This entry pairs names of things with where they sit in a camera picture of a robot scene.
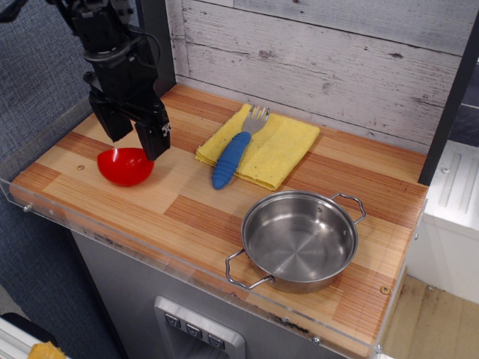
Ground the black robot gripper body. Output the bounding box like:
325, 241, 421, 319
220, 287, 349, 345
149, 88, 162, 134
82, 33, 164, 122

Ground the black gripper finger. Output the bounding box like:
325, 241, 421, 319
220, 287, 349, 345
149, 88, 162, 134
135, 107, 171, 161
89, 97, 132, 142

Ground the red half tomato bowl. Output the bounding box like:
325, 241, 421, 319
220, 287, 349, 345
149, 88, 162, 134
97, 147, 154, 187

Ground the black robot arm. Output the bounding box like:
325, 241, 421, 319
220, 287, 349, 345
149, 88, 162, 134
53, 1, 171, 162

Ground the yellow folded cloth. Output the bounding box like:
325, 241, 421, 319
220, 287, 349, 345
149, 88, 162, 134
195, 104, 320, 191

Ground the clear acrylic table guard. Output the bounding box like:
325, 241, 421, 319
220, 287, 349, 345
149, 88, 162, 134
0, 55, 427, 358

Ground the grey cabinet with dispenser panel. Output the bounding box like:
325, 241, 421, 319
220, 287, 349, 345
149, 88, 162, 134
70, 230, 338, 359

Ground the yellow object bottom left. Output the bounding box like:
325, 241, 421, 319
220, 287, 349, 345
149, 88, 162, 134
27, 342, 67, 359

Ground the white appliance at right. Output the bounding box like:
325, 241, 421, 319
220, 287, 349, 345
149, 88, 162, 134
405, 141, 478, 303

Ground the black vertical post left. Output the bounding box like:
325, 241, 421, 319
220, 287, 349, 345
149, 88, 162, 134
135, 0, 176, 96

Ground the black vertical post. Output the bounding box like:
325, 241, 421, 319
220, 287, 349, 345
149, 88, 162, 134
135, 0, 176, 96
418, 14, 478, 185

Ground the blue handled metal fork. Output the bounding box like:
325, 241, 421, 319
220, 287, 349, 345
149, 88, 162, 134
212, 105, 270, 190

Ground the steel pan with handles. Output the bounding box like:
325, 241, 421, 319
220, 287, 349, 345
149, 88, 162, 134
225, 190, 367, 293

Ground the black vertical post right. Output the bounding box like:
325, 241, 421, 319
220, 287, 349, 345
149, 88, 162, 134
418, 14, 478, 185

